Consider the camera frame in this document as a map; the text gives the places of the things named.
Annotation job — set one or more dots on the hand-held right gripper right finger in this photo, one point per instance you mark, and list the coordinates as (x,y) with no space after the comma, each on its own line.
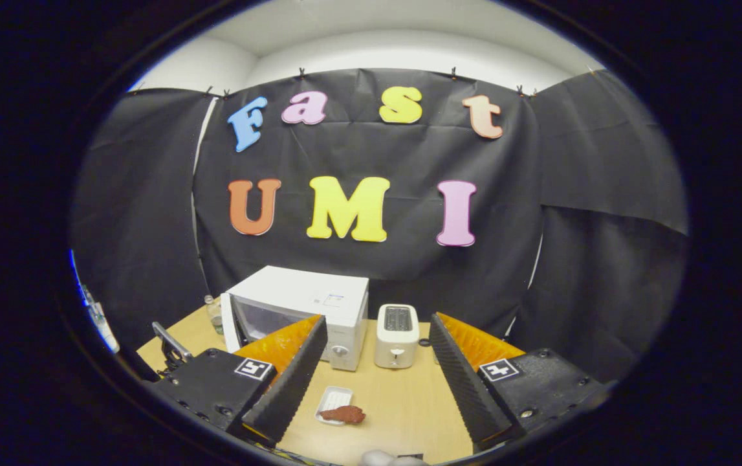
(464,388)

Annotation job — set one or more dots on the black backdrop cloth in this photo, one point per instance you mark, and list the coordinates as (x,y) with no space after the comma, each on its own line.
(370,149)

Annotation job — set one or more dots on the small white rectangular tray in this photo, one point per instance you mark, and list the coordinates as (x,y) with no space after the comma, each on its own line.
(335,395)

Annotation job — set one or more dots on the red-brown meat slice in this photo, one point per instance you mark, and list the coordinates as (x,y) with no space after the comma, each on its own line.
(345,415)

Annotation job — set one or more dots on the row of black cloth clips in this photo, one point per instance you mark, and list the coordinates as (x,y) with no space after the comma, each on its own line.
(301,72)

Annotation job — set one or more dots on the clear plastic bottle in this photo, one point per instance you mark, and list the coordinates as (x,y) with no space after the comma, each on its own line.
(214,317)

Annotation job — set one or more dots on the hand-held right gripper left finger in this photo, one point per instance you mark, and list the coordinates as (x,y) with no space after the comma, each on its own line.
(290,388)

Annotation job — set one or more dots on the white toaster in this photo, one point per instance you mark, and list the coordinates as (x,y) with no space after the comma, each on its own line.
(396,353)

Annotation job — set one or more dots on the white microwave oven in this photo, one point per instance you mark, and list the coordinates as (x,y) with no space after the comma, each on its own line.
(299,288)

